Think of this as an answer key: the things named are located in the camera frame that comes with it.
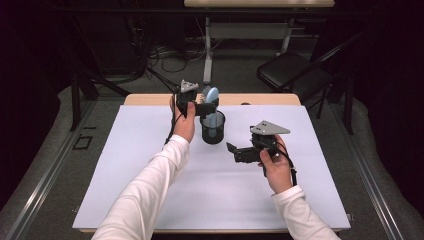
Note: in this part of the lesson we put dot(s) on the person's left hand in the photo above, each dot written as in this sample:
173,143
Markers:
185,128

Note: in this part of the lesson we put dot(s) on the black horizontal frame bar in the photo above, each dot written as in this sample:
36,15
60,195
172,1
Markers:
133,12

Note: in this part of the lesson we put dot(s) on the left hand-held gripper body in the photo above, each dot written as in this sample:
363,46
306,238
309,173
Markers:
187,95

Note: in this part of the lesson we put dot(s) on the black metal stand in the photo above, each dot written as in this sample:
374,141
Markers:
348,106
75,100

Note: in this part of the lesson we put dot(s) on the white-legged desk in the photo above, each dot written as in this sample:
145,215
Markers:
208,50

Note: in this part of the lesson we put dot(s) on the white table mat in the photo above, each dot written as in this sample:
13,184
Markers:
226,200

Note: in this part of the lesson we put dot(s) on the black folding chair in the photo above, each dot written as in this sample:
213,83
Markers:
290,71

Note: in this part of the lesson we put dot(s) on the person's right hand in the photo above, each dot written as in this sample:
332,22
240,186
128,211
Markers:
278,173

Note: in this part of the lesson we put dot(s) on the wooden table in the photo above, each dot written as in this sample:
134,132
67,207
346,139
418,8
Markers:
150,99

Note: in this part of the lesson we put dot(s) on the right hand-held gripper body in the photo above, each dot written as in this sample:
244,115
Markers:
253,155

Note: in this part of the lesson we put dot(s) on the black mesh pen cup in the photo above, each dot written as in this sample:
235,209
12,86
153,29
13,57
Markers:
206,136

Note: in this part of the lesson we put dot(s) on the grey floor rail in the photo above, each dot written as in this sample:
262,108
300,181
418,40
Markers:
50,176
370,186

